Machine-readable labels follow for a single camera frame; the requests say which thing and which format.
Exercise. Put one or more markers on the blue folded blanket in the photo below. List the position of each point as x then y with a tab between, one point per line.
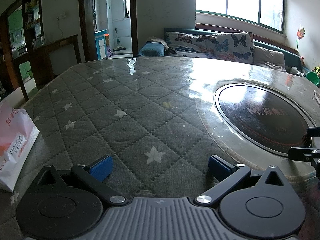
152	49

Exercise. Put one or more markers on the colourful pinwheel toy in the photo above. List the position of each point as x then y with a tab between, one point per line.
300	35

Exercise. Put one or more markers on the dark wooden cabinet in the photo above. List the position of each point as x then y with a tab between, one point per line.
26	25

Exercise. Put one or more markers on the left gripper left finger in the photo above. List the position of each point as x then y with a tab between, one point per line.
90	178

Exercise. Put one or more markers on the dark wooden door frame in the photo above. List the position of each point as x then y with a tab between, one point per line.
118	17

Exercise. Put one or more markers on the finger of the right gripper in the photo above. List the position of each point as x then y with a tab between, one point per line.
303	154
313	132

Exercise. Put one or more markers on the round black induction cooktop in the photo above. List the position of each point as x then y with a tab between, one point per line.
264	117

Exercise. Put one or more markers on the beige pillow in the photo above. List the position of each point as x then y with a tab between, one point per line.
269	59

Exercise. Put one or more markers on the green plastic basin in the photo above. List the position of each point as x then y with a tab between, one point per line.
313	77

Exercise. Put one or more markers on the butterfly print cushion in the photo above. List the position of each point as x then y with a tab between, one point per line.
235	47

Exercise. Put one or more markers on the window with green frame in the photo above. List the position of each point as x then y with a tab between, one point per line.
267	13

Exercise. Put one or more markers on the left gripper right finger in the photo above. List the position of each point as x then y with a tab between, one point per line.
230	178

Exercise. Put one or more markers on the pink white plastic bag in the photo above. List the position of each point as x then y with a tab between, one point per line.
18	134

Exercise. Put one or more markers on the grey quilted star tablecloth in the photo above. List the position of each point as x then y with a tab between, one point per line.
156	117

